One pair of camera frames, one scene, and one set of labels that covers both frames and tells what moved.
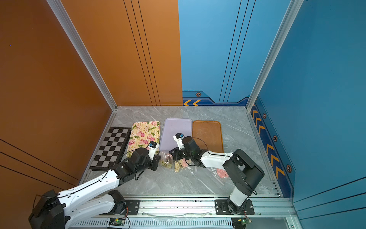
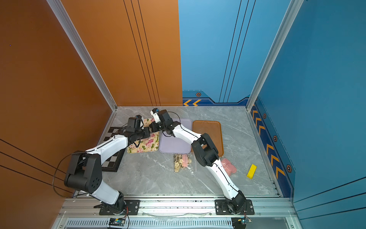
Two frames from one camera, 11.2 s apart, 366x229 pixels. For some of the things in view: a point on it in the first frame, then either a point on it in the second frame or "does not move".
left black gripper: (156, 159) -> (147, 130)
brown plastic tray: (208, 135) does not move
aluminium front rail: (269, 208) does not move
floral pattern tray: (142, 133) does not move
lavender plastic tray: (171, 126) does not move
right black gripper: (177, 155) -> (153, 127)
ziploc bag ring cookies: (166, 160) -> (147, 122)
